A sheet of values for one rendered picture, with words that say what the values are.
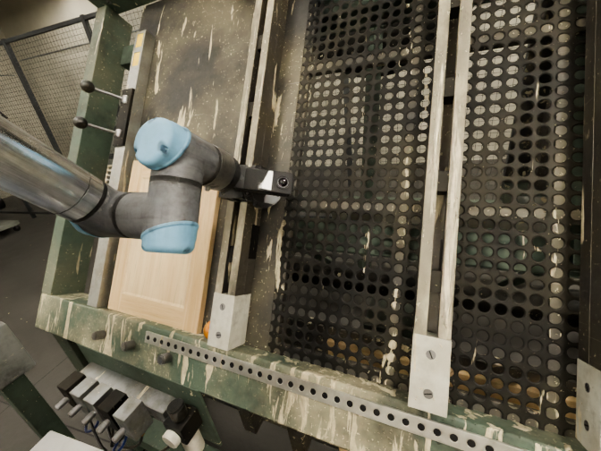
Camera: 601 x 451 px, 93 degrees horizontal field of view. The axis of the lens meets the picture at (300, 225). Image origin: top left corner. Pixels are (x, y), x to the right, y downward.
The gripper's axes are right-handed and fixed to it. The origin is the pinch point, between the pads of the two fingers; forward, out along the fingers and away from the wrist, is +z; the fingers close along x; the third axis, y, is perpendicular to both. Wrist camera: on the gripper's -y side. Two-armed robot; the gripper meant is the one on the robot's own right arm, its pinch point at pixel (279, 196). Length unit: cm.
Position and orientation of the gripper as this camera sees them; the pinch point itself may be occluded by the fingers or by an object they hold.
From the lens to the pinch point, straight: 71.2
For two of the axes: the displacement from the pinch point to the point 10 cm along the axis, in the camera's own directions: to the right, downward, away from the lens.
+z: 3.9, 1.3, 9.1
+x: -1.1, 9.9, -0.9
